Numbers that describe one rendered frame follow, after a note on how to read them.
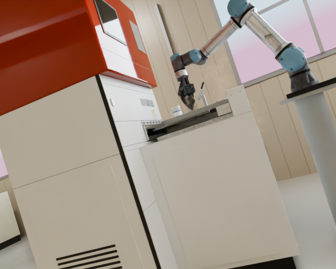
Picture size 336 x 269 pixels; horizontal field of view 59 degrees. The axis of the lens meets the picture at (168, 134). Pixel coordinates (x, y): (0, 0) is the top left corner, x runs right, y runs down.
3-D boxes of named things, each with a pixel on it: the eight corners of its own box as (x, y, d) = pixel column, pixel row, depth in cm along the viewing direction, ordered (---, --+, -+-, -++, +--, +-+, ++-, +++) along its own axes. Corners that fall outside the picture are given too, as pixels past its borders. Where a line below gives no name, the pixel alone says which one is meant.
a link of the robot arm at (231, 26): (248, 1, 184) (192, 57, 206) (244, -5, 174) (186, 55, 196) (261, 14, 181) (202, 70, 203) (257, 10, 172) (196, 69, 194)
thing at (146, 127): (146, 141, 180) (142, 126, 180) (166, 136, 222) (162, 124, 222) (149, 140, 179) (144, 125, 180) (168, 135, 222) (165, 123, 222)
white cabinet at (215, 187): (185, 292, 161) (138, 148, 163) (209, 228, 254) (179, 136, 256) (309, 270, 144) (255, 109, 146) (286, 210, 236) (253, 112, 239)
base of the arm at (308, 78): (321, 84, 172) (315, 67, 173) (317, 84, 160) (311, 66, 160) (294, 93, 181) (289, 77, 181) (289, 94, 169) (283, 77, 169)
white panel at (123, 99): (119, 153, 145) (94, 75, 146) (165, 140, 224) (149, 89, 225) (125, 151, 144) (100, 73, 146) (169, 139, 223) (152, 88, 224)
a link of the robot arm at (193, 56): (201, 48, 191) (186, 55, 196) (194, 46, 181) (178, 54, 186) (205, 60, 190) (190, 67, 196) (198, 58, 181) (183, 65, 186)
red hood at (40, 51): (-9, 119, 165) (-41, 17, 166) (74, 118, 243) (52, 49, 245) (108, 69, 144) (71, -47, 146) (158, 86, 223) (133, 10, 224)
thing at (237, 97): (233, 116, 155) (225, 91, 155) (238, 116, 208) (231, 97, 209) (251, 110, 153) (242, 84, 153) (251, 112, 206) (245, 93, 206)
